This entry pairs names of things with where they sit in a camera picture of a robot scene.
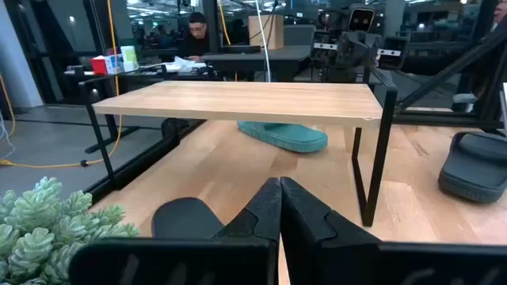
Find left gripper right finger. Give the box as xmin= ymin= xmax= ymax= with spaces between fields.
xmin=279 ymin=177 xmax=507 ymax=285

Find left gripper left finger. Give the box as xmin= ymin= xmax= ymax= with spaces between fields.
xmin=69 ymin=177 xmax=283 ymax=285

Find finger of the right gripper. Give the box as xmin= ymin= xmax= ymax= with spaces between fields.
xmin=339 ymin=38 xmax=360 ymax=68
xmin=359 ymin=38 xmax=381 ymax=67

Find black slide sandal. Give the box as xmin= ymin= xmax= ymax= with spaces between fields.
xmin=151 ymin=196 xmax=225 ymax=239
xmin=437 ymin=131 xmax=507 ymax=204

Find teal slide sandal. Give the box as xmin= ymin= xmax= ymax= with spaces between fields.
xmin=236 ymin=120 xmax=329 ymax=154

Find cardboard box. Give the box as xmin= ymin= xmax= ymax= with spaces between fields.
xmin=248 ymin=14 xmax=285 ymax=51

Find black desk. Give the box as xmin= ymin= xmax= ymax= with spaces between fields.
xmin=200 ymin=44 xmax=314 ymax=83

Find person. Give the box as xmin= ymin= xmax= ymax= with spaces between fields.
xmin=178 ymin=11 xmax=212 ymax=63
xmin=492 ymin=0 xmax=507 ymax=33

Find white papers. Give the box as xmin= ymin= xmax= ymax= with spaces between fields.
xmin=162 ymin=55 xmax=208 ymax=74

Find black side table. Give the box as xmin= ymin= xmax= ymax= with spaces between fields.
xmin=63 ymin=63 xmax=209 ymax=105

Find white green container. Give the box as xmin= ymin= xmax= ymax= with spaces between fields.
xmin=120 ymin=45 xmax=140 ymax=73

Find green succulent plant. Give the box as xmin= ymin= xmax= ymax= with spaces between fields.
xmin=0 ymin=177 xmax=140 ymax=285

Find blue white box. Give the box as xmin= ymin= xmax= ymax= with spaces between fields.
xmin=104 ymin=53 xmax=125 ymax=75

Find red box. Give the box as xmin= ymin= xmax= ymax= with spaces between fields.
xmin=88 ymin=55 xmax=109 ymax=76

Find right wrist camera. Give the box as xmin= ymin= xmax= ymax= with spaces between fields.
xmin=347 ymin=6 xmax=376 ymax=33

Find white cable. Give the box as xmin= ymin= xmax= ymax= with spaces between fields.
xmin=254 ymin=0 xmax=273 ymax=83

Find thin yellow cable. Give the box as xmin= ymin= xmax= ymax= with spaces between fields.
xmin=216 ymin=0 xmax=233 ymax=47

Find long yellow cable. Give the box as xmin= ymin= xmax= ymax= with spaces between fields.
xmin=0 ymin=0 xmax=123 ymax=169

